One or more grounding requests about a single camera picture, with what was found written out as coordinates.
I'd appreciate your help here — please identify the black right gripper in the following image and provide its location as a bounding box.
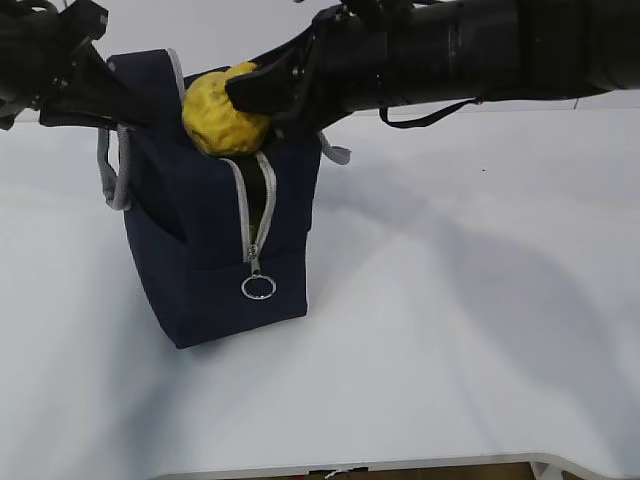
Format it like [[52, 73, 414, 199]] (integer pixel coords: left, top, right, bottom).
[[225, 4, 415, 139]]

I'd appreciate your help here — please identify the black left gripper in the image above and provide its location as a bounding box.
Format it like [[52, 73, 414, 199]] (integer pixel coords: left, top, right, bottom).
[[1, 1, 183, 131]]

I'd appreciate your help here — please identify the yellow pear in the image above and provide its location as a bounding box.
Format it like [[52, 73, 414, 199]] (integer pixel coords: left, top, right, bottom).
[[182, 62, 271, 156]]

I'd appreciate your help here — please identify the navy blue lunch bag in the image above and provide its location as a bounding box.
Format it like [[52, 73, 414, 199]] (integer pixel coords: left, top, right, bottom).
[[97, 49, 351, 349]]

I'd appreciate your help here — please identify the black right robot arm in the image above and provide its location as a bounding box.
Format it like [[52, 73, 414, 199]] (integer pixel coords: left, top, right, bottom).
[[226, 1, 639, 137]]

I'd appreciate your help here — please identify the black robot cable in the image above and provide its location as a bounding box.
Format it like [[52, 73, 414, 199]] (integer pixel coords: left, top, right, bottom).
[[378, 97, 484, 128]]

